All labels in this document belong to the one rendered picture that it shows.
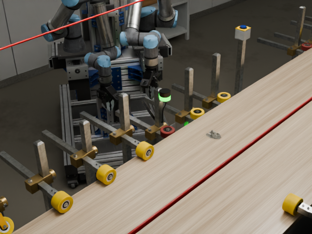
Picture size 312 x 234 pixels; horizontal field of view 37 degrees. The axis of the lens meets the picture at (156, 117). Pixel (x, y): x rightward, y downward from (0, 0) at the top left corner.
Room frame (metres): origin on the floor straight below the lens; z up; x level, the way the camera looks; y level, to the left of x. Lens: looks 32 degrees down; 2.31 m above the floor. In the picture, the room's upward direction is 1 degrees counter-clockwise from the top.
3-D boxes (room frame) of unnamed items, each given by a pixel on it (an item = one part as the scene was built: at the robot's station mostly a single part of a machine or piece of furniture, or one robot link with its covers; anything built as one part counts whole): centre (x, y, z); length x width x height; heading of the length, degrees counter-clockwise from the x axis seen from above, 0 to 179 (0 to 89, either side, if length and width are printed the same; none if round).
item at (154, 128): (2.19, 0.00, 0.84); 0.13 x 0.06 x 0.05; 135
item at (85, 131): (1.85, 0.34, 0.90); 0.03 x 0.03 x 0.48; 45
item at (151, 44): (2.30, 0.02, 1.30); 0.09 x 0.08 x 0.11; 171
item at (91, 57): (2.54, 0.35, 1.12); 0.11 x 0.11 x 0.08; 43
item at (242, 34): (2.74, -0.55, 1.18); 0.07 x 0.07 x 0.08; 45
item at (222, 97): (2.46, -0.41, 0.85); 0.08 x 0.08 x 0.11
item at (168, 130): (2.10, -0.06, 0.85); 0.08 x 0.08 x 0.11
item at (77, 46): (2.91, 0.53, 1.09); 0.15 x 0.15 x 0.10
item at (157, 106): (2.20, -0.02, 0.87); 0.03 x 0.03 x 0.48; 45
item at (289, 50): (3.25, -1.06, 0.83); 0.13 x 0.06 x 0.05; 135
